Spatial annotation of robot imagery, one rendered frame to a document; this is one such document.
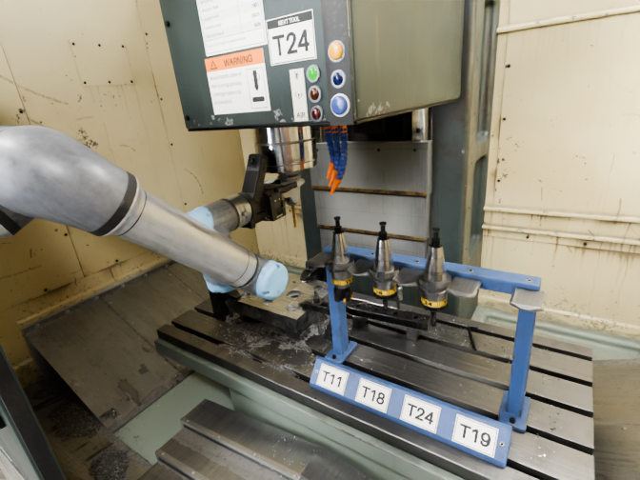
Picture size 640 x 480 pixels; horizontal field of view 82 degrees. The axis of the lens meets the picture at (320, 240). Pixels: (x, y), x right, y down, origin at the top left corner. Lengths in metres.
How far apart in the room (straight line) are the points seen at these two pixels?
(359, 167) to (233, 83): 0.70
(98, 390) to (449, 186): 1.40
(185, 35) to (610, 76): 1.28
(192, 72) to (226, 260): 0.42
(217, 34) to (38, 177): 0.44
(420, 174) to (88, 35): 1.38
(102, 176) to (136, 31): 1.49
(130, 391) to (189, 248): 1.03
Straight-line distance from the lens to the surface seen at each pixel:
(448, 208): 1.34
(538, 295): 0.77
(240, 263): 0.67
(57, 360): 1.70
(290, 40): 0.70
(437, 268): 0.75
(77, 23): 1.87
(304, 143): 0.93
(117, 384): 1.60
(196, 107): 0.89
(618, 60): 1.59
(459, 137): 1.28
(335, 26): 0.66
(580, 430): 1.00
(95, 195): 0.52
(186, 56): 0.90
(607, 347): 1.84
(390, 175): 1.33
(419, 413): 0.89
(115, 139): 1.85
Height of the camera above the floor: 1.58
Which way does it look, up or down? 21 degrees down
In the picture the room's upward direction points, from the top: 5 degrees counter-clockwise
